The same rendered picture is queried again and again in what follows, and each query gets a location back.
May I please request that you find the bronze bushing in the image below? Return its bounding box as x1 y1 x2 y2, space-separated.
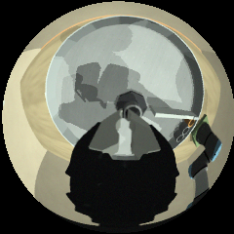
184 119 195 127

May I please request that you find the grey round turntable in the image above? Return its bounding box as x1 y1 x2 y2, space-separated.
45 16 205 150

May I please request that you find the grey metal bushing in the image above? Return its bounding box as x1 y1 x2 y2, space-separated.
124 101 142 122
174 130 184 142
178 122 189 135

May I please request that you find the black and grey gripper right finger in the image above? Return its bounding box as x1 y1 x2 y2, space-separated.
126 109 179 177

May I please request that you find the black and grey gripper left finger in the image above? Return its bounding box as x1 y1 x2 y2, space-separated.
65 108 124 176

